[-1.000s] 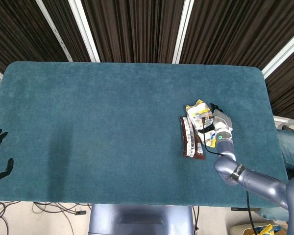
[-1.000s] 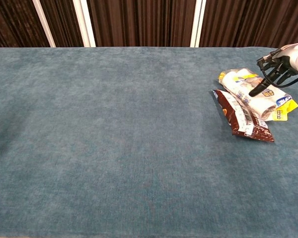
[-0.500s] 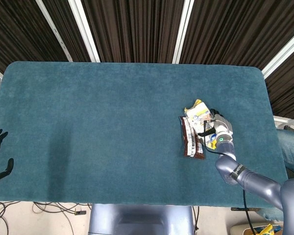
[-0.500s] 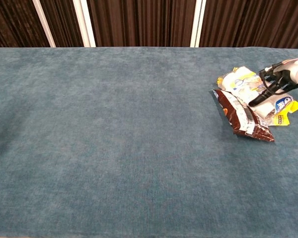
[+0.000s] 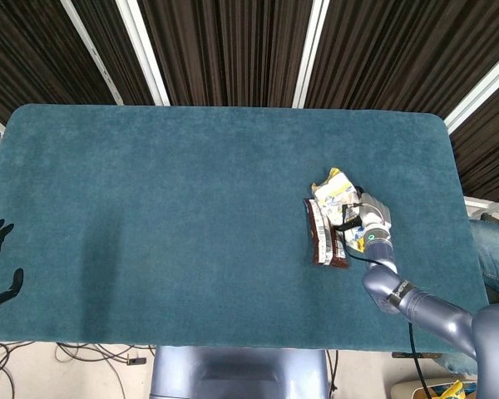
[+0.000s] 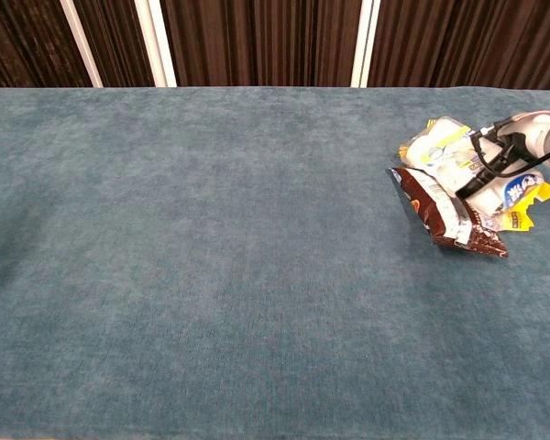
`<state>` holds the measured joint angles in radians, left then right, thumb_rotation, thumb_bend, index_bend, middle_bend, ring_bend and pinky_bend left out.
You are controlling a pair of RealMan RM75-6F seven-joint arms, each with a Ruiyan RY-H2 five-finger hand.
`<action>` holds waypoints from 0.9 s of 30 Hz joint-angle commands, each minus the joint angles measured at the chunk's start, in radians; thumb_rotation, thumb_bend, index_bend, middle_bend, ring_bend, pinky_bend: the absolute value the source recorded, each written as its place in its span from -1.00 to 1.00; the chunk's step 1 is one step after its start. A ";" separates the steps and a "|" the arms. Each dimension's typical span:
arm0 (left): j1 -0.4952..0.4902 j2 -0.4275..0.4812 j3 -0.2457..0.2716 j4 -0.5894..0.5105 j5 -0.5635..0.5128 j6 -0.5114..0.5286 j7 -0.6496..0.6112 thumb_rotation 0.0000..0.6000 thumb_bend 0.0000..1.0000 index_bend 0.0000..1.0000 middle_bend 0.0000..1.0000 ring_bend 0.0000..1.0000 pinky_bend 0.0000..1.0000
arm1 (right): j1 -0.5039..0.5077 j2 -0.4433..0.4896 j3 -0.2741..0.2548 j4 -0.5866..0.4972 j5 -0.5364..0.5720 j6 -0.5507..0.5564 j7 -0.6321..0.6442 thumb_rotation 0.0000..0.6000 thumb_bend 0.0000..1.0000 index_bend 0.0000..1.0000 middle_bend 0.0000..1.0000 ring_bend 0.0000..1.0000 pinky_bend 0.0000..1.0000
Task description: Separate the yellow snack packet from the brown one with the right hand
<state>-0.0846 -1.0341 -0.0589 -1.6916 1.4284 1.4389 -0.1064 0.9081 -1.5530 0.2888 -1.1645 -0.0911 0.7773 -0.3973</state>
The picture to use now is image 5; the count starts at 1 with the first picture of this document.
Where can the blue-grey robot torso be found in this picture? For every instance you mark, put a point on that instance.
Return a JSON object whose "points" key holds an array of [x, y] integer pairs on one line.
{"points": [[237, 374]]}

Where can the dark brown pleated curtain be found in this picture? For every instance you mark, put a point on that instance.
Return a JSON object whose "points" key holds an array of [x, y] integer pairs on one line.
{"points": [[233, 50]]}

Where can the white metal frame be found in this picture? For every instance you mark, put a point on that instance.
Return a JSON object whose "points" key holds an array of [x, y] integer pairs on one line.
{"points": [[482, 203]]}

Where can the wide white frame post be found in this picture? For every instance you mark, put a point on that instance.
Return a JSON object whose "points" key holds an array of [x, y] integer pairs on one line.
{"points": [[478, 93], [310, 50], [143, 50]]}

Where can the teal velvet tablecloth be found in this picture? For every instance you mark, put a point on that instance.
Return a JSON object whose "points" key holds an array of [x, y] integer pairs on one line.
{"points": [[170, 216]]}

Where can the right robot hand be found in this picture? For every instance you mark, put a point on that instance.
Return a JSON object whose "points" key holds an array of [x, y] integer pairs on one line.
{"points": [[376, 212]]}

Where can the dark brown snack packet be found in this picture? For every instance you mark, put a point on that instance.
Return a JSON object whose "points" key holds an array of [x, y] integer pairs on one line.
{"points": [[339, 257]]}

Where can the black power adapter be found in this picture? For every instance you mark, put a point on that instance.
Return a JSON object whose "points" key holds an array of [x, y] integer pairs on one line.
{"points": [[135, 361]]}

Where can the thin white frame post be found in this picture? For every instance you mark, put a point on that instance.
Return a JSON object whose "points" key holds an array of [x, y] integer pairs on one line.
{"points": [[90, 50]]}

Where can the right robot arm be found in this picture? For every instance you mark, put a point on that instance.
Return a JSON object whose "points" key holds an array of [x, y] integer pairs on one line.
{"points": [[424, 305]]}

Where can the white storage box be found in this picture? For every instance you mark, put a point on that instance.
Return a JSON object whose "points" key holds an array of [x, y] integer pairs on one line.
{"points": [[407, 388]]}

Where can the white yellow snack packet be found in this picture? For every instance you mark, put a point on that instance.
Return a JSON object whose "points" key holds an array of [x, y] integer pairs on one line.
{"points": [[334, 189]]}

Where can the person leg in jeans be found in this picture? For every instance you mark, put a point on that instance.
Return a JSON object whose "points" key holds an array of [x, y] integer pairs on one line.
{"points": [[495, 249]]}

